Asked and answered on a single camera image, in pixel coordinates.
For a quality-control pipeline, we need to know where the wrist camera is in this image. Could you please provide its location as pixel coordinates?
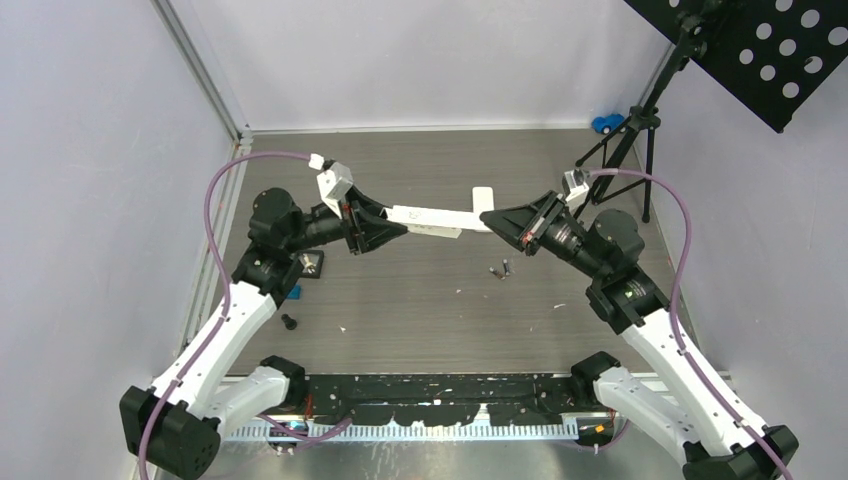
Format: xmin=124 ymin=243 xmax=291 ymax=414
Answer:
xmin=562 ymin=169 xmax=591 ymax=215
xmin=308 ymin=153 xmax=354 ymax=219

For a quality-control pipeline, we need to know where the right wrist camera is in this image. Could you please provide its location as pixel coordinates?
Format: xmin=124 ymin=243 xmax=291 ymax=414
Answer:
xmin=562 ymin=169 xmax=591 ymax=215

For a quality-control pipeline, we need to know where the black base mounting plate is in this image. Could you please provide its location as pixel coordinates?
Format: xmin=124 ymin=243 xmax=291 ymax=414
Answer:
xmin=266 ymin=373 xmax=611 ymax=427

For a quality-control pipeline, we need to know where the white rectangular box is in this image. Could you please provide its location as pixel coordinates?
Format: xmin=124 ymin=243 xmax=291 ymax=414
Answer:
xmin=385 ymin=205 xmax=462 ymax=239

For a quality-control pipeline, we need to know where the long white battery cover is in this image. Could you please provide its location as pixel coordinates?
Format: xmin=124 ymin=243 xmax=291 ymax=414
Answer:
xmin=397 ymin=206 xmax=495 ymax=233

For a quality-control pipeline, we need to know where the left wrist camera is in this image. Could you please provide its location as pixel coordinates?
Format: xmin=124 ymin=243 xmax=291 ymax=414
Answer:
xmin=308 ymin=153 xmax=354 ymax=219

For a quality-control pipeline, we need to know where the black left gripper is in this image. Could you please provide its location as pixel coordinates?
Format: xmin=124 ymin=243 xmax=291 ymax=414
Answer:
xmin=284 ymin=186 xmax=406 ymax=255

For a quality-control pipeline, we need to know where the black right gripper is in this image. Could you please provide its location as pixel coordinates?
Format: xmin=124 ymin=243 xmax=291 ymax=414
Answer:
xmin=480 ymin=190 xmax=608 ymax=280

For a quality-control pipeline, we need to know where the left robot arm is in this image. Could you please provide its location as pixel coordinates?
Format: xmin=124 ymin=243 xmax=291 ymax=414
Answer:
xmin=119 ymin=188 xmax=408 ymax=479

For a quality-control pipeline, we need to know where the blue toy car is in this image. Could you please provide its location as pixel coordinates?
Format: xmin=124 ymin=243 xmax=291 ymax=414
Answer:
xmin=590 ymin=113 xmax=626 ymax=135

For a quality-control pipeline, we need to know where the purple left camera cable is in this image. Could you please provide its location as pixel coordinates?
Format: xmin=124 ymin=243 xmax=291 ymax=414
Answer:
xmin=137 ymin=150 xmax=356 ymax=480

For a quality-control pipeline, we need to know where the black perforated music stand tray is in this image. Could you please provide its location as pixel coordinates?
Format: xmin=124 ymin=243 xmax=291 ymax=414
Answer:
xmin=628 ymin=0 xmax=847 ymax=133

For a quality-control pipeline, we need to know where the black tripod stand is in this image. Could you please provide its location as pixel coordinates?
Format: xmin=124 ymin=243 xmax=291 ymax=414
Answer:
xmin=574 ymin=13 xmax=704 ymax=223

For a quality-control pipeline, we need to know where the small black knob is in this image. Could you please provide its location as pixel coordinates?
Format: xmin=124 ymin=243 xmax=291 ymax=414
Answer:
xmin=281 ymin=314 xmax=298 ymax=330

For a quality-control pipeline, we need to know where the blue toy brick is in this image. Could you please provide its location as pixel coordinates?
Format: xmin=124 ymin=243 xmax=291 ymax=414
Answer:
xmin=287 ymin=285 xmax=302 ymax=300

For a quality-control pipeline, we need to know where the white remote control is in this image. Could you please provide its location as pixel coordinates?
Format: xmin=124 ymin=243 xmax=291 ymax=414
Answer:
xmin=472 ymin=186 xmax=495 ymax=215

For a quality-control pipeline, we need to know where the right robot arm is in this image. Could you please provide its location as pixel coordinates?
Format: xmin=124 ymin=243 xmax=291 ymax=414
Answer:
xmin=480 ymin=192 xmax=799 ymax=479

